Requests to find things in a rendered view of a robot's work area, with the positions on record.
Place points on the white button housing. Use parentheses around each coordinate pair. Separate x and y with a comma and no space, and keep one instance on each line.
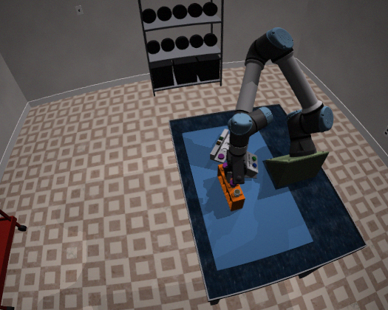
(252,165)

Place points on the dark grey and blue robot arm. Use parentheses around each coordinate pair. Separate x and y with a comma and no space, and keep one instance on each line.
(314,117)

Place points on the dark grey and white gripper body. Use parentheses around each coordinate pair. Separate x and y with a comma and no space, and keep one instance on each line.
(228,158)

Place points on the blue flat work mat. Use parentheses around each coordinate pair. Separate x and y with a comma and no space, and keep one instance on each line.
(269,222)

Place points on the orange tube rack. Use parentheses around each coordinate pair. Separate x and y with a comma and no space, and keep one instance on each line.
(234,203)

